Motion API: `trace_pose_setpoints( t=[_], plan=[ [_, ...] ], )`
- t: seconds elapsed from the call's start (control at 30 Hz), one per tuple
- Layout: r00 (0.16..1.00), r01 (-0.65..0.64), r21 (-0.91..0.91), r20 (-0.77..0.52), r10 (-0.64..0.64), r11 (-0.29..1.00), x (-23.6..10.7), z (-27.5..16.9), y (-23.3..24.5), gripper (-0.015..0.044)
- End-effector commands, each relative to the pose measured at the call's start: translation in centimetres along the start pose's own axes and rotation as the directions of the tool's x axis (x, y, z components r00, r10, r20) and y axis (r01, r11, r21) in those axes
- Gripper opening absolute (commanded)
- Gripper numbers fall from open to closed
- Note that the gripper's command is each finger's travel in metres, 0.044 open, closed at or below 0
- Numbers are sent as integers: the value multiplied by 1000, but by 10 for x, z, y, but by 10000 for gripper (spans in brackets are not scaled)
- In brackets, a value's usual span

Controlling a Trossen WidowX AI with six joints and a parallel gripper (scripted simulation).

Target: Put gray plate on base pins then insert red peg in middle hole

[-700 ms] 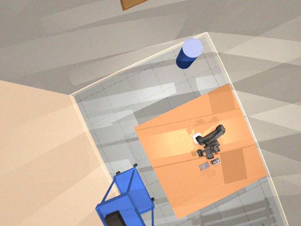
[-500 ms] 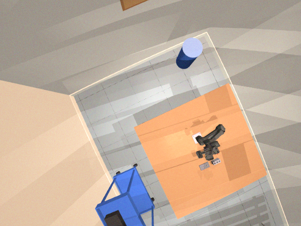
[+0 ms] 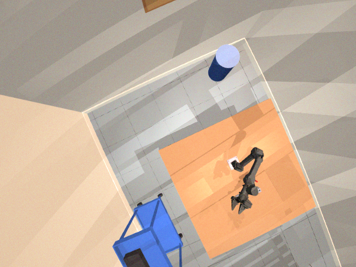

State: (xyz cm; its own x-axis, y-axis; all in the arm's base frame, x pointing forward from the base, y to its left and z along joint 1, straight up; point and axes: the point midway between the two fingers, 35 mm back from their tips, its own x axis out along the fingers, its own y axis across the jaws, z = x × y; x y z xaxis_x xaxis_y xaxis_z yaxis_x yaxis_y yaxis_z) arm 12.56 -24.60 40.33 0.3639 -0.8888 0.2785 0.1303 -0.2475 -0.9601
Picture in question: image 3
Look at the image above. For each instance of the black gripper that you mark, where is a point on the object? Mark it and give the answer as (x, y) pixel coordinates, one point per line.
(242, 200)

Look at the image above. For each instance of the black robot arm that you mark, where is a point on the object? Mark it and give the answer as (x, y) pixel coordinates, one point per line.
(249, 179)

